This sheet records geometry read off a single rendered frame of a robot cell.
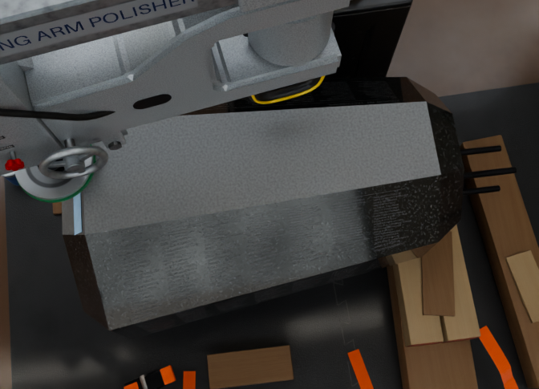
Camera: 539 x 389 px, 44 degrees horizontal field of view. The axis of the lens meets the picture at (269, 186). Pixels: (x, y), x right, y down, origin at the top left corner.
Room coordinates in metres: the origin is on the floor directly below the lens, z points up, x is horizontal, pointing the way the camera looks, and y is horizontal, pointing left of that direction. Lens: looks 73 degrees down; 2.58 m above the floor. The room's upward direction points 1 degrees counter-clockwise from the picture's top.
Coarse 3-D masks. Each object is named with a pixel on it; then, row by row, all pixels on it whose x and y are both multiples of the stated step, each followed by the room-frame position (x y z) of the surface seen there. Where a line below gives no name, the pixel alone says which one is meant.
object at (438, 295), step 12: (444, 240) 0.50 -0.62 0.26; (432, 252) 0.46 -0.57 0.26; (444, 252) 0.46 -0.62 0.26; (432, 264) 0.41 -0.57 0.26; (444, 264) 0.41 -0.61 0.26; (432, 276) 0.37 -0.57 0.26; (444, 276) 0.37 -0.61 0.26; (432, 288) 0.33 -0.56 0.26; (444, 288) 0.33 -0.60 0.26; (432, 300) 0.29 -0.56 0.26; (444, 300) 0.29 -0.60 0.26; (432, 312) 0.25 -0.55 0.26; (444, 312) 0.25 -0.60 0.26
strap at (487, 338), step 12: (480, 336) 0.16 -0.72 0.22; (492, 336) 0.16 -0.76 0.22; (492, 348) 0.12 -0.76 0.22; (360, 360) 0.10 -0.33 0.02; (504, 360) 0.08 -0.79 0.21; (192, 372) 0.07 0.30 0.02; (360, 372) 0.06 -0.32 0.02; (504, 372) 0.04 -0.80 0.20; (192, 384) 0.03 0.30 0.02; (360, 384) 0.01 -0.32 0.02; (504, 384) 0.00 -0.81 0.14; (516, 384) 0.00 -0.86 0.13
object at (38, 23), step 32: (0, 0) 0.58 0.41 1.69; (32, 0) 0.58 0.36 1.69; (64, 0) 0.58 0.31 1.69; (96, 0) 0.58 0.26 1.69; (128, 0) 0.59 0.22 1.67; (160, 0) 0.61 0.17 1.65; (192, 0) 0.62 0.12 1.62; (224, 0) 0.63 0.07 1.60; (256, 0) 0.63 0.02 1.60; (288, 0) 0.65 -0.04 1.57; (0, 32) 0.54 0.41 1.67; (32, 32) 0.55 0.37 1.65; (64, 32) 0.56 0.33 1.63; (96, 32) 0.58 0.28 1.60; (0, 64) 0.53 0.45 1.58
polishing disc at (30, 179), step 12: (24, 168) 0.59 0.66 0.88; (36, 168) 0.59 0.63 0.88; (24, 180) 0.55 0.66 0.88; (36, 180) 0.55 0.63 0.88; (48, 180) 0.55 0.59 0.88; (60, 180) 0.55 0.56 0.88; (72, 180) 0.55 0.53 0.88; (84, 180) 0.55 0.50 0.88; (36, 192) 0.52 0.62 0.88; (48, 192) 0.52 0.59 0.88; (60, 192) 0.52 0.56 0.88; (72, 192) 0.52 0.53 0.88
